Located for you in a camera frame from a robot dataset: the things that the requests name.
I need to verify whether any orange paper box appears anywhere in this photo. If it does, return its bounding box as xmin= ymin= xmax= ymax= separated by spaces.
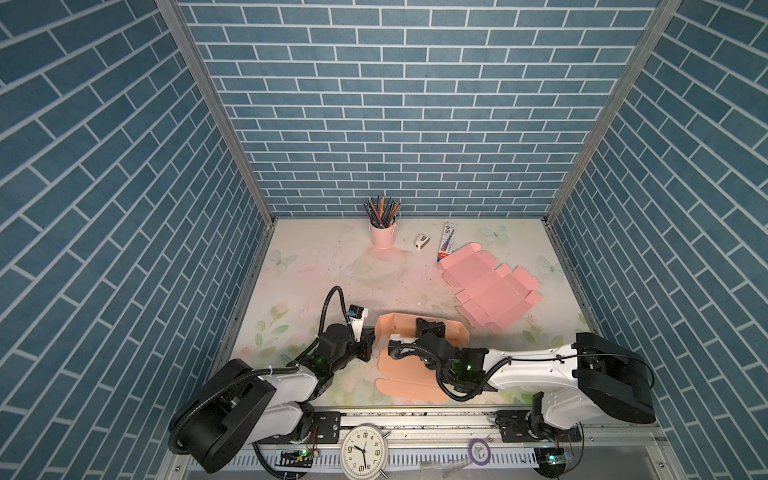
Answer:
xmin=375 ymin=313 xmax=449 ymax=404

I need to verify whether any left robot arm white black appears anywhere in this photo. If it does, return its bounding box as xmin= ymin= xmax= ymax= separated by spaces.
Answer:
xmin=168 ymin=321 xmax=375 ymax=473

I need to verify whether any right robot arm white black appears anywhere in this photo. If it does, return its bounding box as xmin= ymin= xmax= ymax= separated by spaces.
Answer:
xmin=387 ymin=319 xmax=656 ymax=436

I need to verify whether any pink flat paper box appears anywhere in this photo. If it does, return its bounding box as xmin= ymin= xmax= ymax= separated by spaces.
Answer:
xmin=438 ymin=243 xmax=542 ymax=332

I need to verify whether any purple tape roll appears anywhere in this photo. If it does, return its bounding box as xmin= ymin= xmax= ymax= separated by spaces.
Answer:
xmin=467 ymin=438 xmax=492 ymax=466

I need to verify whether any white alarm clock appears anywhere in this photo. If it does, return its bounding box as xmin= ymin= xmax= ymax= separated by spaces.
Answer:
xmin=339 ymin=424 xmax=389 ymax=480

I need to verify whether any pink pencil cup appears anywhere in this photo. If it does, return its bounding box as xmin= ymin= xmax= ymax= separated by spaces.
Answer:
xmin=369 ymin=222 xmax=398 ymax=250

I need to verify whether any left circuit board green led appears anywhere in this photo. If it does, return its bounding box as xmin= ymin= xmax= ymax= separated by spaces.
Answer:
xmin=275 ymin=449 xmax=315 ymax=469

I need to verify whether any circuit board green led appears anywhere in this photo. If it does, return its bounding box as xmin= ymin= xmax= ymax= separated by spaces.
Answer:
xmin=534 ymin=448 xmax=568 ymax=479
xmin=275 ymin=449 xmax=315 ymax=469

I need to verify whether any right circuit board green led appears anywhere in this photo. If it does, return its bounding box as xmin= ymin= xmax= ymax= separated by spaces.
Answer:
xmin=534 ymin=448 xmax=568 ymax=479

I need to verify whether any toothpaste tube packet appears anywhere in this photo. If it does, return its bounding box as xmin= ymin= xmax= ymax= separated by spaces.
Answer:
xmin=437 ymin=222 xmax=457 ymax=262

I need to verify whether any coloured pencils bunch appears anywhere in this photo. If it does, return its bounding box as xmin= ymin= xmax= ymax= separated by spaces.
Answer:
xmin=363 ymin=196 xmax=401 ymax=229

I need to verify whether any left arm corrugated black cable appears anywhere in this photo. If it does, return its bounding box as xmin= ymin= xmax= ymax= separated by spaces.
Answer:
xmin=167 ymin=285 xmax=350 ymax=455

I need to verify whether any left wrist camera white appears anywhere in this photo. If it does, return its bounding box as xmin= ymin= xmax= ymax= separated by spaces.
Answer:
xmin=347 ymin=304 xmax=368 ymax=343

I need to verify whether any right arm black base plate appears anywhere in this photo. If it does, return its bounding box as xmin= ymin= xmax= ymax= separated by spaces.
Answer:
xmin=494 ymin=410 xmax=583 ymax=443

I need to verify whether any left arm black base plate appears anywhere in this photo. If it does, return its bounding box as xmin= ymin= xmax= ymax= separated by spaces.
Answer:
xmin=288 ymin=411 xmax=342 ymax=445

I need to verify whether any aluminium front rail frame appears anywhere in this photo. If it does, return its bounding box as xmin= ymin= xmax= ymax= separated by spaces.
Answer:
xmin=155 ymin=404 xmax=685 ymax=480

